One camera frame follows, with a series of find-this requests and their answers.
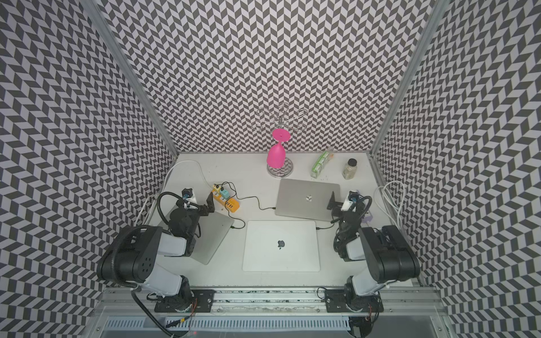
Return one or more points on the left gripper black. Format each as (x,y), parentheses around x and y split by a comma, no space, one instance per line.
(203,208)

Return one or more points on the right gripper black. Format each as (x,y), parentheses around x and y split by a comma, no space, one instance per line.
(337,206)

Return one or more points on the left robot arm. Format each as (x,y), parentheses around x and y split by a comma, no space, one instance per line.
(130,261)

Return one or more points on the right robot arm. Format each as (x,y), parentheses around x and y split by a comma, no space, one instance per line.
(387,254)

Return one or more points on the grey closed laptop left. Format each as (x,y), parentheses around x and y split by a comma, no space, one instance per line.
(211,236)

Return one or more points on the grey closed laptop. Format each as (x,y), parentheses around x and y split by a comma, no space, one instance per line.
(305,199)
(211,236)

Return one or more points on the grey closed laptop back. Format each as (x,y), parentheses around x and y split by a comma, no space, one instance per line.
(305,199)

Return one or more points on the white closed laptop front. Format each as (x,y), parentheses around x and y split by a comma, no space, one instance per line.
(281,247)

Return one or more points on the orange power strip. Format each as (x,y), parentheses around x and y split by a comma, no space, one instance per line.
(232,205)

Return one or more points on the small jar dark lid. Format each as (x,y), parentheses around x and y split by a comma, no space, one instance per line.
(350,168)

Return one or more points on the green snack packet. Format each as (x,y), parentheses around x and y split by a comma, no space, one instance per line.
(320,163)

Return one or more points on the pink wine glass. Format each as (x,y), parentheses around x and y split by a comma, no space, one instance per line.
(277,154)

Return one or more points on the metal glass rack stand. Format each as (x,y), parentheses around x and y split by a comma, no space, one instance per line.
(279,122)

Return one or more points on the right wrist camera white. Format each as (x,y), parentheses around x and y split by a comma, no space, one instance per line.
(351,201)

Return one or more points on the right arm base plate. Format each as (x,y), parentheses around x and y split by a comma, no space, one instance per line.
(338,301)

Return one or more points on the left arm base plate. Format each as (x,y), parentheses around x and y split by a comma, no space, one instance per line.
(196,301)

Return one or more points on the aluminium front rail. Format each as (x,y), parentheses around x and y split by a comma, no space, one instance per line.
(273,312)

